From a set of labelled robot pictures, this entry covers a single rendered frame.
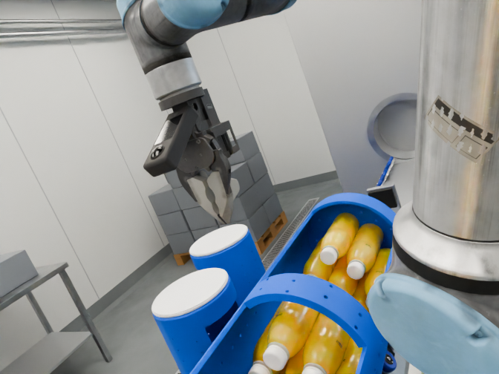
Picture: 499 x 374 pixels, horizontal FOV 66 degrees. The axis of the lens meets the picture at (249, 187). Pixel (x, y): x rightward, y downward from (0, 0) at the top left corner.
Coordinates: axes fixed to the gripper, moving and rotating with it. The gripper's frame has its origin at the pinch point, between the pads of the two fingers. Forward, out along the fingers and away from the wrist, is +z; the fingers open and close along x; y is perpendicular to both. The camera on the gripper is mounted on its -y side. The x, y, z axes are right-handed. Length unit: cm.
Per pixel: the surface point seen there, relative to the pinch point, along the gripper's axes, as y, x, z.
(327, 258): 30.2, -1.9, 25.6
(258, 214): 294, 171, 106
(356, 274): 30.0, -7.5, 30.5
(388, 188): 91, -8, 33
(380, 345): 7.9, -15.4, 31.4
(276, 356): -2.8, -1.7, 24.5
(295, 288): 5.9, -4.8, 17.4
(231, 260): 72, 57, 44
